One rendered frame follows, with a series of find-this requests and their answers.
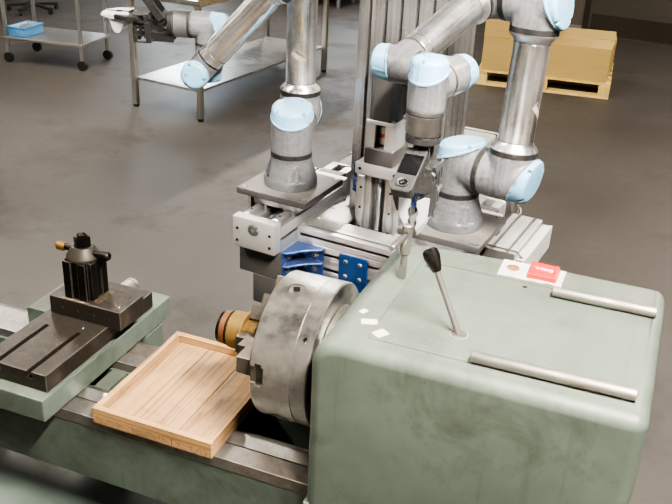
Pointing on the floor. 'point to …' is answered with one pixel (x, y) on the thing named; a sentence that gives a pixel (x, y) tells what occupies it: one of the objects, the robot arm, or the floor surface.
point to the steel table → (260, 57)
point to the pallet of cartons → (584, 56)
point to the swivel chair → (35, 5)
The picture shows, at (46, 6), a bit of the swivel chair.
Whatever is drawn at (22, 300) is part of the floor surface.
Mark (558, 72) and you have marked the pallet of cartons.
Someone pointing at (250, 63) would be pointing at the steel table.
